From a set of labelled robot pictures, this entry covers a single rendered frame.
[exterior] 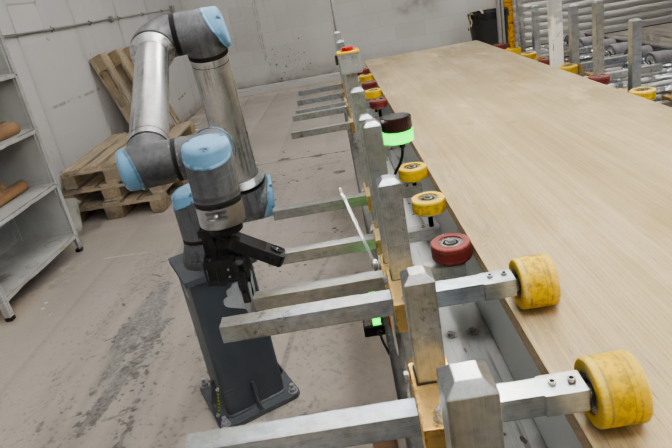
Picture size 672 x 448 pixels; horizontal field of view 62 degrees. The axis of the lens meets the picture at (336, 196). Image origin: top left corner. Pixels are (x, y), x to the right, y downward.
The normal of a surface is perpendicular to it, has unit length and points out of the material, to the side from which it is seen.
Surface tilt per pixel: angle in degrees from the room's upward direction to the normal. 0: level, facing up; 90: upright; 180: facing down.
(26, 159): 90
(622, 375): 33
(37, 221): 90
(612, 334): 0
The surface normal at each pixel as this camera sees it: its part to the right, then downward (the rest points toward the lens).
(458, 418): 0.03, 0.35
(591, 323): -0.18, -0.92
